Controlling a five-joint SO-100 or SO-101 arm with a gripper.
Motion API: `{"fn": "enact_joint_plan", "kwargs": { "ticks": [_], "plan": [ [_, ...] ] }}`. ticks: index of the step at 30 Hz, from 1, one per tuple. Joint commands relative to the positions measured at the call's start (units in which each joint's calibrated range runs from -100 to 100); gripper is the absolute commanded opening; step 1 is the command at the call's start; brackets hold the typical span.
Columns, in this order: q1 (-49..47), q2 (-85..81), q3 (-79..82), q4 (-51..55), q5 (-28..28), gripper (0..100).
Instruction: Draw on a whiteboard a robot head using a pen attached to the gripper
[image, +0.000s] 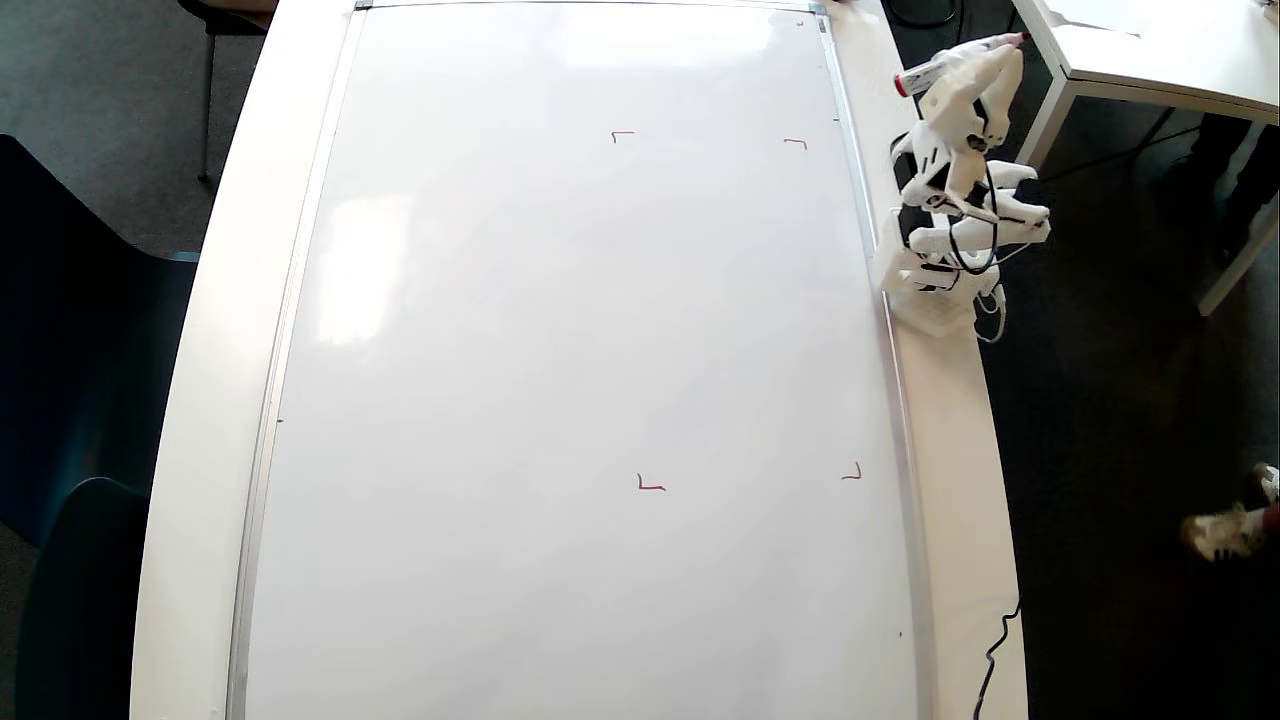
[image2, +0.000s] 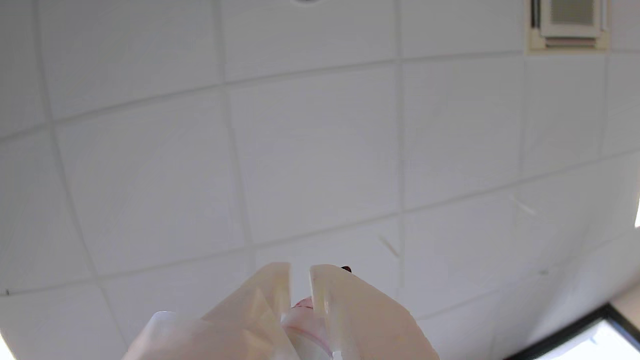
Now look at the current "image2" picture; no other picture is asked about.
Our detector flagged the red whiteboard marker pen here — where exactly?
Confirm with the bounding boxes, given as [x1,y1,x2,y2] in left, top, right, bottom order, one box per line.
[281,266,353,360]

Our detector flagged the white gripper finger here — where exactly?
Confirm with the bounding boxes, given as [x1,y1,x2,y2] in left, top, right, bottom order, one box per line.
[122,262,301,360]
[309,264,442,360]

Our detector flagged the black framed window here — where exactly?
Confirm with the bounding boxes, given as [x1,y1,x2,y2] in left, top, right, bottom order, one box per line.
[504,302,640,360]

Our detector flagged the ceiling air conditioner vent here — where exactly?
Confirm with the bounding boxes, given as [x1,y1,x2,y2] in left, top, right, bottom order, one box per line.
[528,0,611,51]

